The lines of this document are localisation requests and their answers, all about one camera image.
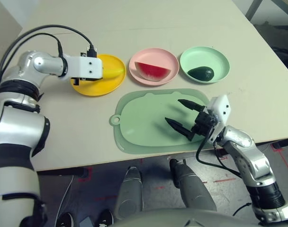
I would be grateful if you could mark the grey robot leg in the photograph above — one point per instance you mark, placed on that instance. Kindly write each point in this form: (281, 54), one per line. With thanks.
(131, 194)
(193, 189)

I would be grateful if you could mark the yellow plastic plate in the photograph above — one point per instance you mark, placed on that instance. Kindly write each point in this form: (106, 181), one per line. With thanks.
(99, 87)

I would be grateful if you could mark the grey left robot leg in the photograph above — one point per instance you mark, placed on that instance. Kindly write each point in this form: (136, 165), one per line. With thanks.
(131, 194)

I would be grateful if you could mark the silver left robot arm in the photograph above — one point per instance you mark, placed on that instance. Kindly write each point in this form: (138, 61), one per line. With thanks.
(16, 125)

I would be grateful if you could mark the green silicone cutting mat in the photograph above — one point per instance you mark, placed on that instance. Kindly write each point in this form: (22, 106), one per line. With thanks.
(144, 123)

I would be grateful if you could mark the grey robot torso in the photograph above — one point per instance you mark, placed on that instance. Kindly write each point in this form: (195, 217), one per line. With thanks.
(182, 220)

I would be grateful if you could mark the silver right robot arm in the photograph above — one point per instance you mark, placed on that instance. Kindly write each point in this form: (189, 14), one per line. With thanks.
(255, 163)

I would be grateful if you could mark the red toy watermelon slice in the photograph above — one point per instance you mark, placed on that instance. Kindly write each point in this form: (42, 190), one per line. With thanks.
(152, 72)

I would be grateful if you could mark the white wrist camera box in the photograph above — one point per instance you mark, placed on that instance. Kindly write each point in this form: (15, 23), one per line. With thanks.
(87, 67)
(221, 106)

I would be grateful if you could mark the yellow toy banana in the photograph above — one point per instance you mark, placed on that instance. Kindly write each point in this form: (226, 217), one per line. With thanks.
(113, 73)

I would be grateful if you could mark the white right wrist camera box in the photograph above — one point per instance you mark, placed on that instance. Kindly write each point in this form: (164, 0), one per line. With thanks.
(221, 106)

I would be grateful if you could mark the black shoe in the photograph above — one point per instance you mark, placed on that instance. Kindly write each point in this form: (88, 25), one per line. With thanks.
(64, 221)
(105, 218)

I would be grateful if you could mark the mint green plastic plate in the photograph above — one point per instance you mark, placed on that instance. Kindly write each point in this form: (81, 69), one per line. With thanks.
(200, 59)

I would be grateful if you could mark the black table crossbar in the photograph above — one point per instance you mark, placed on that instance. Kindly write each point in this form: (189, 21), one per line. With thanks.
(63, 171)

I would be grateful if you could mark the dark green toy avocado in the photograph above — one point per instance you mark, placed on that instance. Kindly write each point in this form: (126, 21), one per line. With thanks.
(200, 73)

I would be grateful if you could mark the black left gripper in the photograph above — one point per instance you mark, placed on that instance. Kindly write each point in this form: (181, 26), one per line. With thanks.
(76, 81)

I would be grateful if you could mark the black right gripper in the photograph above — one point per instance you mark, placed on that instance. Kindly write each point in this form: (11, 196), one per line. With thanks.
(204, 123)

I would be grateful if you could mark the grey right robot leg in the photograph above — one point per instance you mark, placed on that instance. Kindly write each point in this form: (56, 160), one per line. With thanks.
(193, 189)

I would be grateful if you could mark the pink plastic plate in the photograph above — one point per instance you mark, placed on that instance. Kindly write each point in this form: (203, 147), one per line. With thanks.
(155, 55)

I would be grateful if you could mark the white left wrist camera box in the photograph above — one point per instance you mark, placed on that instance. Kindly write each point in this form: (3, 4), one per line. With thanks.
(87, 67)

